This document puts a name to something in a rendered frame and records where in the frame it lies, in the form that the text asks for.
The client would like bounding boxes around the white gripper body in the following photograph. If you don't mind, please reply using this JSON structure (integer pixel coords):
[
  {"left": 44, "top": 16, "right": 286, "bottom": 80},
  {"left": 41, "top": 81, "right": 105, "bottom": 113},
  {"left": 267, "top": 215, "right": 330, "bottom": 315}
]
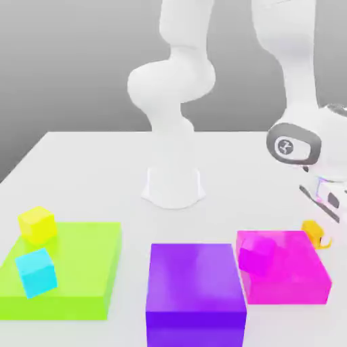
[{"left": 298, "top": 184, "right": 347, "bottom": 240}]

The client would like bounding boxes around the small orange cube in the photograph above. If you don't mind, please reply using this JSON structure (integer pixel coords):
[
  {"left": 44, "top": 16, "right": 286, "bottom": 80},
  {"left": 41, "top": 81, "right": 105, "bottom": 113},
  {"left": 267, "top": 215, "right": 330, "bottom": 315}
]
[{"left": 301, "top": 220, "right": 325, "bottom": 249}]

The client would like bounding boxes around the small magenta cube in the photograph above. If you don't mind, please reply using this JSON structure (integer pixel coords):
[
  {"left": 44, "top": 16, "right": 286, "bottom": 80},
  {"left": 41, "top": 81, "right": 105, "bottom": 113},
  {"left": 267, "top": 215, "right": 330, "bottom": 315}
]
[{"left": 238, "top": 234, "right": 278, "bottom": 278}]

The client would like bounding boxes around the small yellow cube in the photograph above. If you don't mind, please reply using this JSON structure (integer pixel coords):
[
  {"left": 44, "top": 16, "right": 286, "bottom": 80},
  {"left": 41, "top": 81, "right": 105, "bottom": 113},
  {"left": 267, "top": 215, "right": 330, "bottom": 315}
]
[{"left": 17, "top": 205, "right": 58, "bottom": 245}]

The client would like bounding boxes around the small cyan cube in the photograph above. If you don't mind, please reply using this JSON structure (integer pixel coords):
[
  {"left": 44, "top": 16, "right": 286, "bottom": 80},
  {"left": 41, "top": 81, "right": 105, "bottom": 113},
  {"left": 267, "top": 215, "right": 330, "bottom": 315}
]
[{"left": 14, "top": 247, "right": 59, "bottom": 300}]

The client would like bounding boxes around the large pink box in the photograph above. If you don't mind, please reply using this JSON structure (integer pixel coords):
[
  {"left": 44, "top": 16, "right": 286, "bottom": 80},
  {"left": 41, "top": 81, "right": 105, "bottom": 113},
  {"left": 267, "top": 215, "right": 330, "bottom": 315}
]
[{"left": 235, "top": 230, "right": 333, "bottom": 306}]

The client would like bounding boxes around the large purple box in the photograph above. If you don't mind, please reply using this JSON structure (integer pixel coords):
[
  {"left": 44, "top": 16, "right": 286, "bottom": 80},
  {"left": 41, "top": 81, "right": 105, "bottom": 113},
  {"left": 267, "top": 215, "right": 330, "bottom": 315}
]
[{"left": 145, "top": 243, "right": 248, "bottom": 347}]

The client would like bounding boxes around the large green box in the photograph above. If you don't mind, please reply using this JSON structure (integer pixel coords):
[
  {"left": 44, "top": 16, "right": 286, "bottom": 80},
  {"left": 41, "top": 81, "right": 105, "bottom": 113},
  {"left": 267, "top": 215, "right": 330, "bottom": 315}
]
[{"left": 0, "top": 221, "right": 123, "bottom": 321}]

